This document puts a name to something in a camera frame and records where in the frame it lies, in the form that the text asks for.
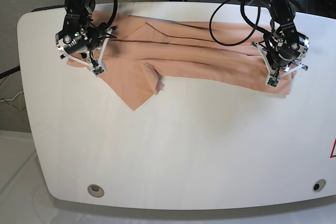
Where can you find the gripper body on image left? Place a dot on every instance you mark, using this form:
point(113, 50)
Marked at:
point(77, 49)

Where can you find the black bar at left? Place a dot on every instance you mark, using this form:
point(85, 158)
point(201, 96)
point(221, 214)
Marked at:
point(10, 72)

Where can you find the right table grommet hole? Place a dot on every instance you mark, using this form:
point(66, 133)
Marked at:
point(319, 185)

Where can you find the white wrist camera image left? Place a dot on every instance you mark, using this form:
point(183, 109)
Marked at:
point(97, 70)

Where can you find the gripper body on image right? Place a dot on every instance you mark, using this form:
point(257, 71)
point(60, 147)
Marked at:
point(276, 66)

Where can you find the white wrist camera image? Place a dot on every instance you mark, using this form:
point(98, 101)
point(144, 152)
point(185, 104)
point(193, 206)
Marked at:
point(97, 70)
point(272, 81)

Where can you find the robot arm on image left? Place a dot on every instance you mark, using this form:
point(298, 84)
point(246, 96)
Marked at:
point(79, 16)

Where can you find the table grommet hole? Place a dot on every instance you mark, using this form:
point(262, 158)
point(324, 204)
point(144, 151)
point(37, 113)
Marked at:
point(319, 185)
point(95, 191)

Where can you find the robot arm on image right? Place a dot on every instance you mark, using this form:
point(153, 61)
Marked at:
point(283, 47)

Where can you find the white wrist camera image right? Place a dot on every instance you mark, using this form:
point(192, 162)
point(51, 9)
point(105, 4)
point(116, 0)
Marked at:
point(272, 81)

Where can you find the peach T-shirt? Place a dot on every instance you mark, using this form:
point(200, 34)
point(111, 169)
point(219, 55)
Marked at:
point(145, 50)

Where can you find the left table grommet hole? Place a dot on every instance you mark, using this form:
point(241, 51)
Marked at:
point(95, 191)

